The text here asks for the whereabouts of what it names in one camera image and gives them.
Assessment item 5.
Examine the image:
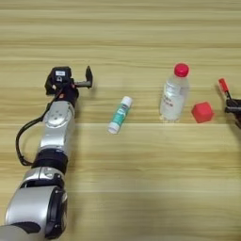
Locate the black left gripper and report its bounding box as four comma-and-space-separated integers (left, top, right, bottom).
44, 65, 94, 107

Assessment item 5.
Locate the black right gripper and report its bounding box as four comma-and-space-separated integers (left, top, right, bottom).
225, 98, 241, 130

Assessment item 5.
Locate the red marker pen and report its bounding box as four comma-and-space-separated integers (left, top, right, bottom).
218, 77, 233, 101

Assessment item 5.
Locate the red cube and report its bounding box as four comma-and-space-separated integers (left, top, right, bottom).
191, 101, 216, 124

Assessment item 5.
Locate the clear bottle with red cap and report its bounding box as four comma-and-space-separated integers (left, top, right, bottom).
159, 62, 190, 122

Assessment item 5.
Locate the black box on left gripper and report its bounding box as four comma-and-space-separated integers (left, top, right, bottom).
51, 66, 72, 85

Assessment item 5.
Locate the green and white glue stick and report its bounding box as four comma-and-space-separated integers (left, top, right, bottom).
107, 96, 134, 136

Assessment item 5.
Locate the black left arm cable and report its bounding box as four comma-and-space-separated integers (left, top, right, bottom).
15, 97, 60, 167

